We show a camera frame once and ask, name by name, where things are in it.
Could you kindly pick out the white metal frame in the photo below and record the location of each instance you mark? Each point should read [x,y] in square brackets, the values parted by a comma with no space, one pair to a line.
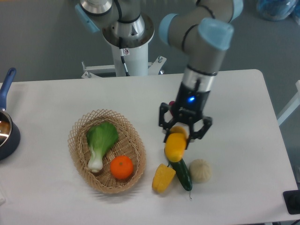
[290,107]

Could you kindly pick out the beige steamed bun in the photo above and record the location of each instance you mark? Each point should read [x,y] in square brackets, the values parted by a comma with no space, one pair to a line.
[200,171]

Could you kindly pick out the yellow orange mango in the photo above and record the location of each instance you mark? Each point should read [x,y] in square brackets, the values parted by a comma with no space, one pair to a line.
[176,143]

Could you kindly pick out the black device at edge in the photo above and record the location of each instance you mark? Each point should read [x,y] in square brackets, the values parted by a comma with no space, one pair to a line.
[292,201]

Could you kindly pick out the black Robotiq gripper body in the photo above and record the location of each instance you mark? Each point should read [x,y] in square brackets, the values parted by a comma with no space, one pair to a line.
[188,106]

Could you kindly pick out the dark green cucumber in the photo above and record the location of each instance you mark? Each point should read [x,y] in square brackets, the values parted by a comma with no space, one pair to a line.
[183,175]

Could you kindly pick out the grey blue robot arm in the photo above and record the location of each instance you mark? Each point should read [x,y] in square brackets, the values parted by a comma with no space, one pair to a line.
[204,35]

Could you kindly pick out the orange tangerine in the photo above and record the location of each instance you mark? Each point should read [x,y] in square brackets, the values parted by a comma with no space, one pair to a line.
[121,167]

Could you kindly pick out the dark blue saucepan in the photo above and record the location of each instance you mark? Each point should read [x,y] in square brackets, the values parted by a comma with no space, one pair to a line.
[9,132]

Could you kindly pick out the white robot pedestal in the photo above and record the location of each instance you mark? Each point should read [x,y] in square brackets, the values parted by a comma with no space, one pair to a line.
[129,43]

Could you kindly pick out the purple sweet potato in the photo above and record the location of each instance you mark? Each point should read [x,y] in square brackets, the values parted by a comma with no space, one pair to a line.
[171,103]

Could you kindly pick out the green bok choy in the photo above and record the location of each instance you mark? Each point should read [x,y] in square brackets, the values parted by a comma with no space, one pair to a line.
[100,139]

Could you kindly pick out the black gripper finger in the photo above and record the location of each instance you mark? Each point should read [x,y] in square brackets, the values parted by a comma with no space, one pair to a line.
[165,119]
[207,123]

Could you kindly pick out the woven wicker basket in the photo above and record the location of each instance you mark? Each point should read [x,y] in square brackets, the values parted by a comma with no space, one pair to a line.
[129,144]

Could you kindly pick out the yellow bell pepper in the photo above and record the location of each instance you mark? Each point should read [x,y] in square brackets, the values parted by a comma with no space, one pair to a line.
[162,178]

